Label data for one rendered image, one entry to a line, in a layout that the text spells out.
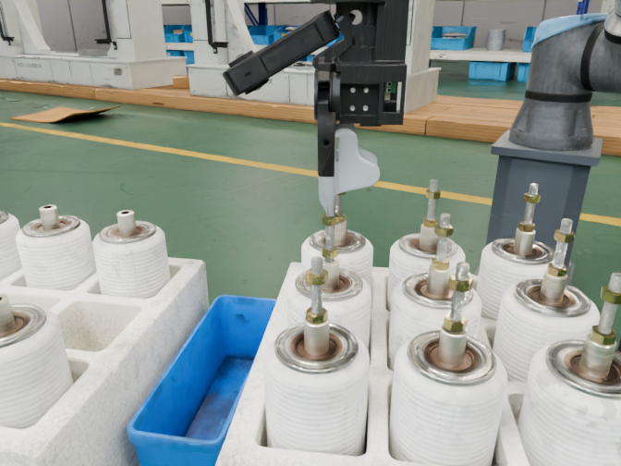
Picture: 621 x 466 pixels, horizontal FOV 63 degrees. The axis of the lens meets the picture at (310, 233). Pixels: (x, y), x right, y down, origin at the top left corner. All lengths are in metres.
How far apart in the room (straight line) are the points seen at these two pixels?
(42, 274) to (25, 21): 4.25
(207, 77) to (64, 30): 4.80
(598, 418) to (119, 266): 0.56
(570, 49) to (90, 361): 0.89
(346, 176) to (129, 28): 3.40
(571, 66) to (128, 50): 3.22
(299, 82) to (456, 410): 2.59
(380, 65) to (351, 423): 0.31
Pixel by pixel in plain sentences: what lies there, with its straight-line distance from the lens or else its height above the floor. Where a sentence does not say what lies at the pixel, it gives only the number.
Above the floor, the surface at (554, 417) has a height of 0.22.
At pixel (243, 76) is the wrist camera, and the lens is 0.49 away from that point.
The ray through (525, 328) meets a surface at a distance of 0.57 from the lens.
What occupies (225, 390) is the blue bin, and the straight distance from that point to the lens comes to 0.81.
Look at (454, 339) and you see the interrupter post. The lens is 0.44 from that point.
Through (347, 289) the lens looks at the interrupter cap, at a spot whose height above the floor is 0.25.
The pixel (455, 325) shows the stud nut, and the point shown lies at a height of 0.29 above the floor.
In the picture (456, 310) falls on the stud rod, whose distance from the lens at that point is 0.44.
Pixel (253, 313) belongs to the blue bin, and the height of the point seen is 0.09.
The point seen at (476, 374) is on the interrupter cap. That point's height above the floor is 0.25.
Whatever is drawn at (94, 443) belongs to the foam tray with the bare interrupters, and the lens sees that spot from 0.60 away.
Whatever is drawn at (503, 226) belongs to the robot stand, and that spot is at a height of 0.14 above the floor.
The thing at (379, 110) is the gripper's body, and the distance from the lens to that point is 0.47.
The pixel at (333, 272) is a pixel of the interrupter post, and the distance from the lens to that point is 0.55.
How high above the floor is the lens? 0.52
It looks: 23 degrees down
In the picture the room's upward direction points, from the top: straight up
